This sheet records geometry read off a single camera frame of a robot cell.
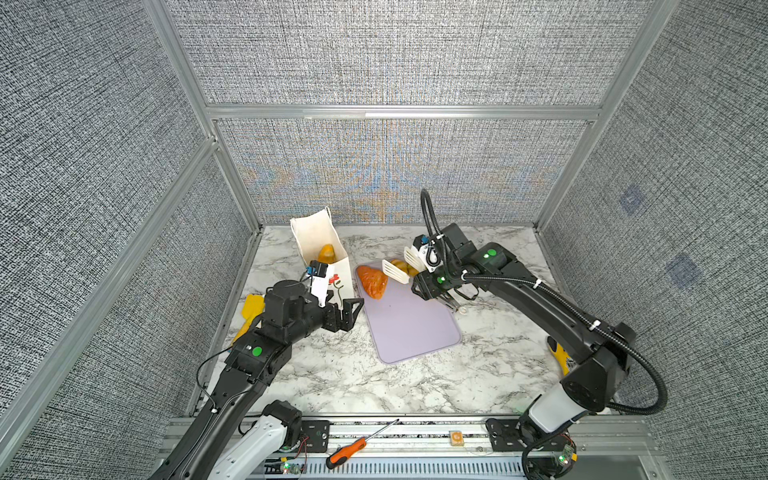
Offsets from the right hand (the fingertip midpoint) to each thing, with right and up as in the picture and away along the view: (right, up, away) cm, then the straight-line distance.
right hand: (420, 281), depth 78 cm
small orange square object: (+8, -38, -5) cm, 39 cm away
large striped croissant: (-29, +7, +22) cm, 37 cm away
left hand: (-18, -3, -8) cm, 20 cm away
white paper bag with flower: (-30, +15, +12) cm, 35 cm away
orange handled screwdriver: (-20, -40, -10) cm, 46 cm away
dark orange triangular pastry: (-12, -2, +20) cm, 24 cm away
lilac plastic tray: (-4, -14, +13) cm, 20 cm away
